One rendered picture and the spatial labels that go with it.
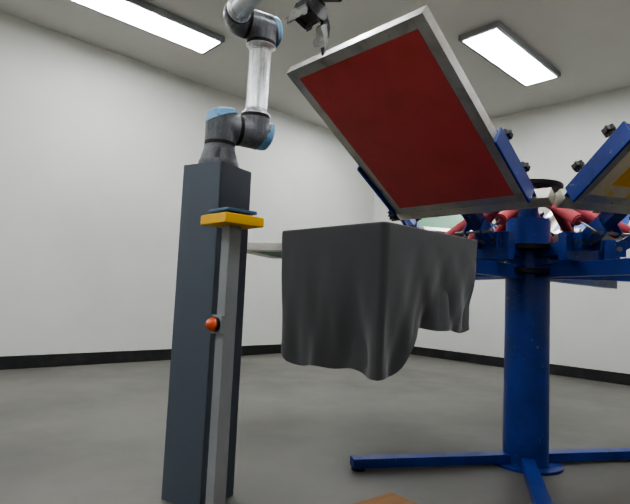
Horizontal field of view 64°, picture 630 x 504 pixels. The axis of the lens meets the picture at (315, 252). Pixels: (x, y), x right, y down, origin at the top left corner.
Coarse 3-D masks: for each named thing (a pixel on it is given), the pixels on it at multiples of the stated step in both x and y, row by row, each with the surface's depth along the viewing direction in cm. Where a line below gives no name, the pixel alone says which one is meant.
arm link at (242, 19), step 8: (232, 0) 185; (240, 0) 178; (248, 0) 175; (256, 0) 174; (224, 8) 188; (232, 8) 184; (240, 8) 181; (248, 8) 180; (224, 16) 190; (232, 16) 186; (240, 16) 186; (248, 16) 189; (232, 24) 190; (240, 24) 190; (248, 24) 193; (232, 32) 196; (240, 32) 195
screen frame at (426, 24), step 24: (384, 24) 152; (408, 24) 144; (432, 24) 142; (336, 48) 165; (360, 48) 158; (432, 48) 147; (288, 72) 181; (312, 72) 176; (456, 72) 150; (312, 96) 185; (480, 120) 161; (504, 168) 173; (384, 192) 214
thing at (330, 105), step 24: (336, 72) 171; (360, 72) 166; (336, 96) 180; (360, 96) 175; (336, 120) 190; (360, 120) 185; (384, 120) 179; (360, 144) 196; (384, 144) 190; (408, 144) 184; (384, 168) 201; (408, 168) 195; (408, 192) 207; (432, 192) 200
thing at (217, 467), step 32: (224, 224) 140; (256, 224) 141; (224, 256) 141; (224, 288) 140; (224, 320) 138; (224, 352) 138; (224, 384) 138; (224, 416) 138; (224, 448) 137; (224, 480) 137
